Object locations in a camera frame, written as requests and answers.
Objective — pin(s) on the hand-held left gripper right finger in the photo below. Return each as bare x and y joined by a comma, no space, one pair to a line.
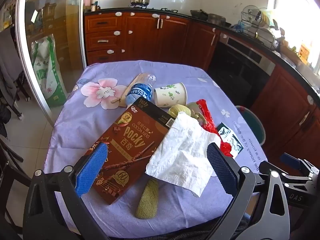
222,167

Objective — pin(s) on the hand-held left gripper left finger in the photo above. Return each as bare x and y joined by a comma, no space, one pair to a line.
92,165

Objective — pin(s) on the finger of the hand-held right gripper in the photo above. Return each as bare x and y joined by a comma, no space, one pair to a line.
291,161
265,167

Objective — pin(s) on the white paper towel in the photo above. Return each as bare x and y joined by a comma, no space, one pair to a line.
180,155

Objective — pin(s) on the brown snack box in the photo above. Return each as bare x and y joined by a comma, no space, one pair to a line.
130,140

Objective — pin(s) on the teal bin grey rim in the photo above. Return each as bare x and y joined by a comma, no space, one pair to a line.
252,122

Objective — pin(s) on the clear bottle blue label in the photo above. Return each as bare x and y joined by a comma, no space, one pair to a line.
140,92

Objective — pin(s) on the white paper cup green print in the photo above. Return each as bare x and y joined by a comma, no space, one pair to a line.
170,95

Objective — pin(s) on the black and white packet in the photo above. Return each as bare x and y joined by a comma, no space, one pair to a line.
230,136

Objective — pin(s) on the purple floral tablecloth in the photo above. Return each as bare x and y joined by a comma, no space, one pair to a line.
87,120

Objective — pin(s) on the red plastic wrapper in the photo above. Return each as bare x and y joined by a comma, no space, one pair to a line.
208,122

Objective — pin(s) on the grey-green crumpled wrapper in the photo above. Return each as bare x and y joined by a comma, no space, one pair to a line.
196,112

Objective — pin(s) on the green oblong sponge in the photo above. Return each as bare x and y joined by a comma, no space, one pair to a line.
147,200

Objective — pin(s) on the brown paper sleeve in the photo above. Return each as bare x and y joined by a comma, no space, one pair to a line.
123,100

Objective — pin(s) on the pale yellow crumpled ball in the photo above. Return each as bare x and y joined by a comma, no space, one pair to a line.
178,110

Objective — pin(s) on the built-in black oven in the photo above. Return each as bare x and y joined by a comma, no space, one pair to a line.
237,75

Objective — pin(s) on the green and white sack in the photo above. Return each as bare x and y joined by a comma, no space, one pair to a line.
47,75

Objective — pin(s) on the dark chair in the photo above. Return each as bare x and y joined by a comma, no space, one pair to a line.
10,62

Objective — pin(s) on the wooden kitchen cabinet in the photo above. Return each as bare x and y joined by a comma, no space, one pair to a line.
145,37

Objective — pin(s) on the glass sliding door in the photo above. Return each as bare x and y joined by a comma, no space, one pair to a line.
23,42

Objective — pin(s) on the glass bowl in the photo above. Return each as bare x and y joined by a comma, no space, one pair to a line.
217,19

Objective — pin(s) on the dark pan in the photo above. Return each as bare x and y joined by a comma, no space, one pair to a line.
199,15

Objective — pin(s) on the small bottle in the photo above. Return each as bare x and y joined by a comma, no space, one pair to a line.
96,5

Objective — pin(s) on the black gas hob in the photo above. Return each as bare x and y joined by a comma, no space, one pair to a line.
162,9

